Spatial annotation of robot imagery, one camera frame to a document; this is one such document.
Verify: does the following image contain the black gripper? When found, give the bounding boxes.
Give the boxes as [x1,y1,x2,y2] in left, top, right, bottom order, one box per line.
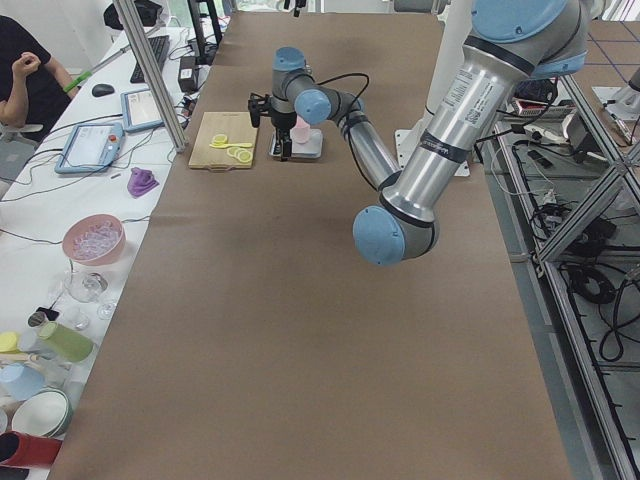
[271,110,295,161]

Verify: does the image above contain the pink plastic cup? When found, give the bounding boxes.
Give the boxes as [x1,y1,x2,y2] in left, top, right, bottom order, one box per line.
[290,116,311,144]

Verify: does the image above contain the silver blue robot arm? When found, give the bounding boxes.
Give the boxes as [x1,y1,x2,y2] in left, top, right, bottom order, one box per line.
[267,1,596,266]

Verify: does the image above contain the silver digital kitchen scale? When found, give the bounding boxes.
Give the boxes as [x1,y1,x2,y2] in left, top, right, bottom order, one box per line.
[269,129,323,159]

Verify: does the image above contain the green cup lying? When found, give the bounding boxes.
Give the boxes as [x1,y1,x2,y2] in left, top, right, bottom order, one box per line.
[37,321,94,363]

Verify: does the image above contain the yellow small cup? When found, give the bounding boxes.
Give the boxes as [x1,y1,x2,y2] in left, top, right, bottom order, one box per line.
[0,331,19,354]

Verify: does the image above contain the light blue cup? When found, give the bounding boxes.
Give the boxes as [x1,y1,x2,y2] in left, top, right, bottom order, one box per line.
[1,363,45,401]

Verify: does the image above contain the red cup lying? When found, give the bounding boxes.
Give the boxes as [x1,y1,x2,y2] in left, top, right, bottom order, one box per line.
[1,431,63,468]

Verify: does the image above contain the lemon slice middle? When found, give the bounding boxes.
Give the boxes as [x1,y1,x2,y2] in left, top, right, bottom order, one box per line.
[226,147,247,159]

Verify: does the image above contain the bamboo cutting board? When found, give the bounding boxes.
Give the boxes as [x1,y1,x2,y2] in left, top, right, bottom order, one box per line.
[188,112,258,171]

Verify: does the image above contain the yellow plastic knife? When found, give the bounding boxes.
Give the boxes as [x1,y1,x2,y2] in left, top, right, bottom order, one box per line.
[209,142,253,149]

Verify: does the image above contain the lemon slice bottom front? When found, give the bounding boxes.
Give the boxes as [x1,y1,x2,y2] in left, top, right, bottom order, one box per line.
[211,134,228,146]

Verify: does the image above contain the black power adapter box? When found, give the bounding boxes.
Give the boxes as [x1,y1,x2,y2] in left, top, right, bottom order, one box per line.
[178,56,199,93]

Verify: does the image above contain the purple silicone object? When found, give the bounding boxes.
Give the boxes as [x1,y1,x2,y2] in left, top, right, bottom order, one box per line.
[127,167,159,198]

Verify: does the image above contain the far blue teach pendant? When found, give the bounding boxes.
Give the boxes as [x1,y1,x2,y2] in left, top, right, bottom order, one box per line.
[120,89,164,133]

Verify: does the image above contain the blue teach pendant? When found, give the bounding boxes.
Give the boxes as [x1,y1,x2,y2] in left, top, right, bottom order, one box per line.
[120,89,164,133]
[54,122,124,175]

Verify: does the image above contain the black keyboard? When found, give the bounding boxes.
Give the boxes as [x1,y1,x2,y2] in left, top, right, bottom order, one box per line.
[129,34,172,85]

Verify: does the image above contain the black computer mouse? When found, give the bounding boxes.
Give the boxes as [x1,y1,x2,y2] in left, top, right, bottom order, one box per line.
[91,83,115,98]

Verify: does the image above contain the near blue teach pendant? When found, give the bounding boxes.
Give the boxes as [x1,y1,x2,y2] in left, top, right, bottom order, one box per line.
[54,122,124,175]

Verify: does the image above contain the pink bowl with ice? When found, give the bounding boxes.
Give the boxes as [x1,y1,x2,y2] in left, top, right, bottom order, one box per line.
[62,214,126,266]

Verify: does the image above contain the clear wine glass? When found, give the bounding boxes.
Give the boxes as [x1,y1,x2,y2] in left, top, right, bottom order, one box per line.
[63,271,117,320]

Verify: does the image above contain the person in black shirt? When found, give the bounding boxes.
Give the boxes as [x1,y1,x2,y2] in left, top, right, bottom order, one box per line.
[1,16,79,142]

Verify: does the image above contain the white green bowl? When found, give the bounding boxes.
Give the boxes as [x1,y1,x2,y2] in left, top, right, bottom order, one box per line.
[11,389,73,438]

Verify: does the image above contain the aluminium frame post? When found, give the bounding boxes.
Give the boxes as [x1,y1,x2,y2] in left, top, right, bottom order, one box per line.
[113,0,187,153]

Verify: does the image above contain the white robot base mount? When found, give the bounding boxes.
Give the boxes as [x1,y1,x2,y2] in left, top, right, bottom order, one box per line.
[393,1,472,167]

